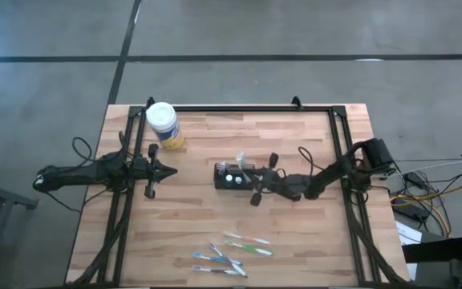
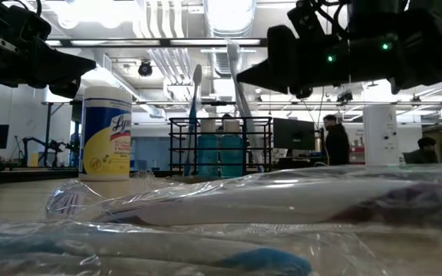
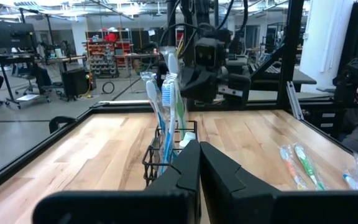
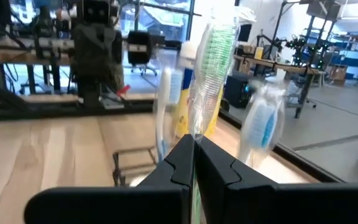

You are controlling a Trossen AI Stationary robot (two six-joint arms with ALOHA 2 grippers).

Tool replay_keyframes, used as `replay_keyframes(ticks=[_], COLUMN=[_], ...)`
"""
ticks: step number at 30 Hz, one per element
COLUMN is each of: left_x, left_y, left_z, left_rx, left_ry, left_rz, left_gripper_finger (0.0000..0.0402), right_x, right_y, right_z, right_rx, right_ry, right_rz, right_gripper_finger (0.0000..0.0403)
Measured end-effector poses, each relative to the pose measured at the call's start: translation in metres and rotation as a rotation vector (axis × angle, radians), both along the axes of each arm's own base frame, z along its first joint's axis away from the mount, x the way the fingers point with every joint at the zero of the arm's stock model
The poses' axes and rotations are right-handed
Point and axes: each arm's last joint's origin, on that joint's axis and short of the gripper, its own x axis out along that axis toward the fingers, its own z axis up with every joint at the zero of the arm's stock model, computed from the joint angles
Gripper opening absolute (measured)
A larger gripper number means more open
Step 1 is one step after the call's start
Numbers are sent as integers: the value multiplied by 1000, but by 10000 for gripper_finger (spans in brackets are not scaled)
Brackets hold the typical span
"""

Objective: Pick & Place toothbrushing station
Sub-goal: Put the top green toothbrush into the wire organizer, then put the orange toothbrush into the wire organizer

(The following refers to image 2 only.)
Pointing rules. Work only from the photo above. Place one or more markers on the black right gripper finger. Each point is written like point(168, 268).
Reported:
point(259, 73)
point(261, 86)

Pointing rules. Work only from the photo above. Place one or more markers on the white column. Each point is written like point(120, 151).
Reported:
point(380, 134)

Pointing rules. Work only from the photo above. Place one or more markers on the blue mouthwash bottle white cap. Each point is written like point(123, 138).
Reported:
point(207, 153)
point(231, 153)

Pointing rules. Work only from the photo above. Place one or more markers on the Lysol wipes canister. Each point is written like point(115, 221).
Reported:
point(106, 145)

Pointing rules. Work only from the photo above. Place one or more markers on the black background robot arm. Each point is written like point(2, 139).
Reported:
point(52, 145)

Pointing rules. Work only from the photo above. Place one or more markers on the red shelving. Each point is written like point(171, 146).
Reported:
point(357, 153)

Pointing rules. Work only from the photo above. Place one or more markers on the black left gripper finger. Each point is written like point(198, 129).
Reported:
point(63, 77)
point(60, 61)

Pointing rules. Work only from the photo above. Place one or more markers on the blue toothbrush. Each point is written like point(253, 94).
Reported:
point(191, 134)
point(267, 262)

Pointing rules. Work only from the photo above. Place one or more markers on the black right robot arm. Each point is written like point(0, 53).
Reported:
point(428, 50)

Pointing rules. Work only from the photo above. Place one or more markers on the person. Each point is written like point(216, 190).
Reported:
point(422, 155)
point(336, 145)

